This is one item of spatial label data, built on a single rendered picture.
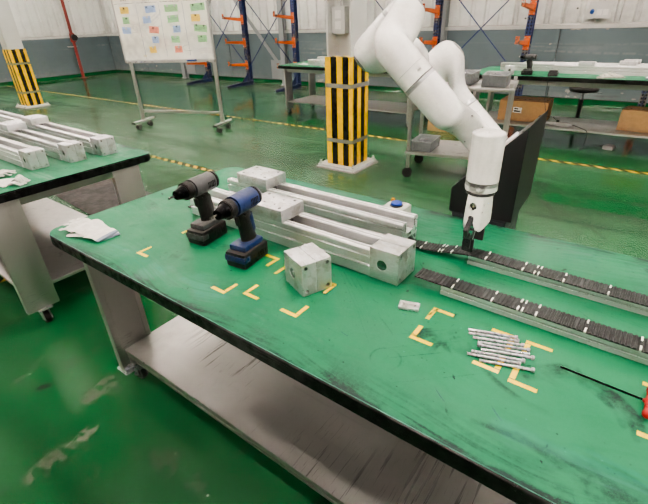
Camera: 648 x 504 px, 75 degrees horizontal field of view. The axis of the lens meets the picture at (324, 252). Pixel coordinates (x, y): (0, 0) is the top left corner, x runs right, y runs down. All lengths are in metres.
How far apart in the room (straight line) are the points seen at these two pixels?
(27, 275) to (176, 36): 4.85
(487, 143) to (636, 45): 7.51
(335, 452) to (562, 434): 0.78
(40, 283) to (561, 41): 8.07
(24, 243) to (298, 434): 1.72
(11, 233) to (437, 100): 2.09
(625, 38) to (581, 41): 0.59
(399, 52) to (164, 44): 6.02
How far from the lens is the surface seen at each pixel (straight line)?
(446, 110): 1.15
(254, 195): 1.25
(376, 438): 1.52
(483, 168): 1.18
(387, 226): 1.36
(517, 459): 0.84
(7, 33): 11.07
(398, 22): 1.24
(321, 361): 0.94
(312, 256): 1.12
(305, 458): 1.48
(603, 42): 8.65
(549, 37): 8.77
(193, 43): 6.76
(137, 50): 7.31
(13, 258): 2.61
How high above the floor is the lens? 1.42
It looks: 29 degrees down
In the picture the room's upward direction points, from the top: 2 degrees counter-clockwise
